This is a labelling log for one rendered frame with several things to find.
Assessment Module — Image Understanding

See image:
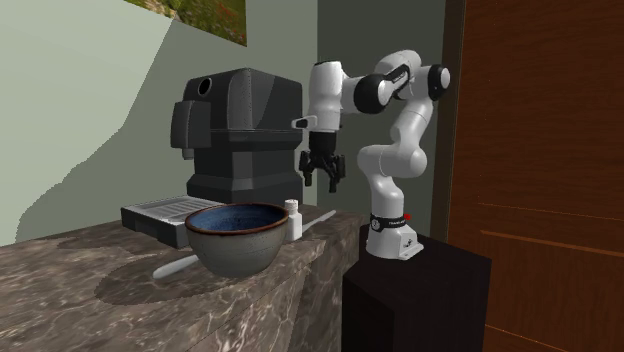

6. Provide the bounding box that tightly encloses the dark grey coffee machine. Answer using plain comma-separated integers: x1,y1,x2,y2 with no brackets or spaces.
120,67,304,249

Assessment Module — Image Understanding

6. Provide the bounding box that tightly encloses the white long utensil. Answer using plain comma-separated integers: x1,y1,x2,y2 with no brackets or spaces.
152,209,338,280

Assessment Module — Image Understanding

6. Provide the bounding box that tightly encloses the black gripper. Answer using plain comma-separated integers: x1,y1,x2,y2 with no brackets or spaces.
298,129,347,194

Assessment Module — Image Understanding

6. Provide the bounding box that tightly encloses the grey bowl with blue inside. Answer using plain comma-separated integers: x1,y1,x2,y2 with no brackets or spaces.
184,202,291,280

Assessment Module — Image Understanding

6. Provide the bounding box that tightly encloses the small white bottle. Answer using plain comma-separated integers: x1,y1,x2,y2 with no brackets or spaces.
284,199,304,243

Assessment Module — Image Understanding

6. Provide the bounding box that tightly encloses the dark robot stand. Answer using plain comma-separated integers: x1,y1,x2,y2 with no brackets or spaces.
341,224,493,352

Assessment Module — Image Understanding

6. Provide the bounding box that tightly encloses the landscape wall picture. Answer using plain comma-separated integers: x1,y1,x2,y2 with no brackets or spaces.
124,0,248,48

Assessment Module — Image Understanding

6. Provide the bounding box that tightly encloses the brown wooden door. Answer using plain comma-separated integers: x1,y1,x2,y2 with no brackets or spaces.
430,0,624,352

